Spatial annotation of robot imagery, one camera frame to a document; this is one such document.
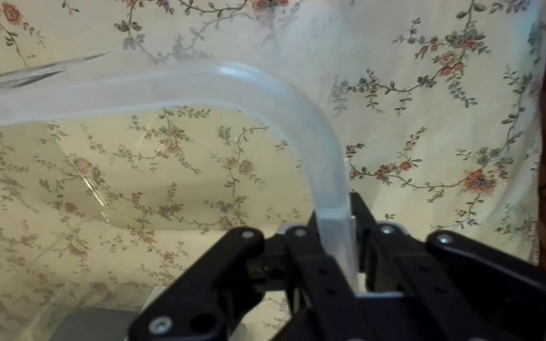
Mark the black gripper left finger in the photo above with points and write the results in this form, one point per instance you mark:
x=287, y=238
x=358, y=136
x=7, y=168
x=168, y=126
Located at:
x=248, y=285

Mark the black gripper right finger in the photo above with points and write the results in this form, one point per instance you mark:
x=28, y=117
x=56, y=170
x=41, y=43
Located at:
x=450, y=285

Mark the clear plastic box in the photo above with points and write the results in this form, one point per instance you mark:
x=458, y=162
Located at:
x=160, y=96

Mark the floral bed sheet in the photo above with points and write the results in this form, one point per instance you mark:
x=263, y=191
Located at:
x=437, y=96

